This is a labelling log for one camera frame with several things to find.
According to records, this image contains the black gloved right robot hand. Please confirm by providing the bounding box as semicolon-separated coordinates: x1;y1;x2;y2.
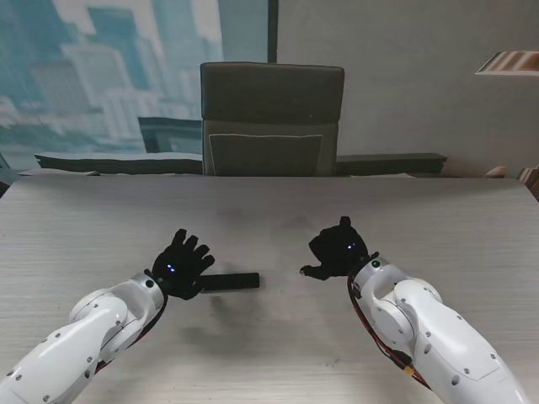
298;215;371;282

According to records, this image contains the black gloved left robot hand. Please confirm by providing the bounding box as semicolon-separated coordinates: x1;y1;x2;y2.
150;228;216;301

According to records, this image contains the short dark foam board stack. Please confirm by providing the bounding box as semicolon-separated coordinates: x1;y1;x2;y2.
336;153;449;178

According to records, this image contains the long dark foam board stack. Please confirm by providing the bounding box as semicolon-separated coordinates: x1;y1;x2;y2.
33;152;204;177

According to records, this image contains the dark grey office chair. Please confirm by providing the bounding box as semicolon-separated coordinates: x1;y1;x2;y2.
199;61;346;178

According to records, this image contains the wooden striped furniture edge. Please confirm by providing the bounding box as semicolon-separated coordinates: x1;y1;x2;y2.
517;165;539;199

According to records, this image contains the red black left arm cable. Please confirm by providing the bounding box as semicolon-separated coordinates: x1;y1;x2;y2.
93;294;169;376

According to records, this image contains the red black arm cable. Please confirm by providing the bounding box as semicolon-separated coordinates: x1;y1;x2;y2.
93;294;169;376
346;268;434;391

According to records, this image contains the red black right arm cable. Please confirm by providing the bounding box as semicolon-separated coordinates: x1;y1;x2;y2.
346;268;434;391

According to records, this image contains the dark window frame post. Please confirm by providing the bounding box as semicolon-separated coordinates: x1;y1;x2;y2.
267;0;280;65

